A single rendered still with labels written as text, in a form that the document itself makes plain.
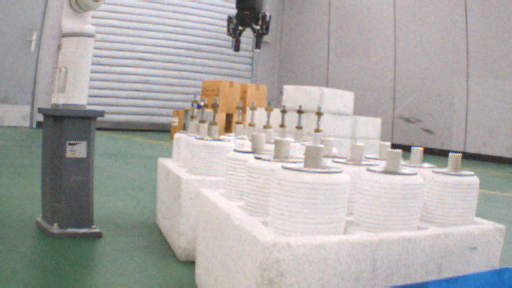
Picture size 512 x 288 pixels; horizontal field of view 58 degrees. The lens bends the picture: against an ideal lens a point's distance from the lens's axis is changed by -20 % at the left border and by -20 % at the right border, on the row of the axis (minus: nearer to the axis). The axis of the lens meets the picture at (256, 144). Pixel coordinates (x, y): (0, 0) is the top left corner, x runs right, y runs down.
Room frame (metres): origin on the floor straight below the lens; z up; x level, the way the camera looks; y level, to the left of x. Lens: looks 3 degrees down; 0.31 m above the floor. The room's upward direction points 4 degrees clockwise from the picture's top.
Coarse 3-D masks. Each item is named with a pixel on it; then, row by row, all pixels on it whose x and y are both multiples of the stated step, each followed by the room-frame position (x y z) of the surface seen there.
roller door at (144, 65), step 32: (128, 0) 6.61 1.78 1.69; (160, 0) 6.94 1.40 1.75; (192, 0) 7.31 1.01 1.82; (224, 0) 7.69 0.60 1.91; (96, 32) 6.32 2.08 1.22; (128, 32) 6.65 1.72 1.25; (160, 32) 7.01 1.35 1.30; (192, 32) 7.35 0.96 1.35; (224, 32) 7.73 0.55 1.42; (96, 64) 6.38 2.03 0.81; (128, 64) 6.70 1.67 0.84; (160, 64) 7.04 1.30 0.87; (192, 64) 7.41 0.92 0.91; (224, 64) 7.76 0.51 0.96; (256, 64) 8.12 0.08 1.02; (96, 96) 6.41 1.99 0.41; (128, 96) 6.73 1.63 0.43; (160, 96) 7.07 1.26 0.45; (192, 96) 7.43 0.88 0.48; (96, 128) 6.42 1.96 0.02; (128, 128) 6.75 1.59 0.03; (160, 128) 7.11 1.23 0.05
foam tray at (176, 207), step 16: (160, 160) 1.42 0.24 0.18; (160, 176) 1.40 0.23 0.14; (176, 176) 1.16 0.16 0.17; (192, 176) 1.12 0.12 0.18; (208, 176) 1.14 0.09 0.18; (160, 192) 1.39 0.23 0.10; (176, 192) 1.15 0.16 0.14; (192, 192) 1.11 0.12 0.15; (160, 208) 1.38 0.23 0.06; (176, 208) 1.14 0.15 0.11; (192, 208) 1.11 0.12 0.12; (160, 224) 1.38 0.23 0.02; (176, 224) 1.14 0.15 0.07; (192, 224) 1.11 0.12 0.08; (176, 240) 1.13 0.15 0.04; (192, 240) 1.11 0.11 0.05; (192, 256) 1.11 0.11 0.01
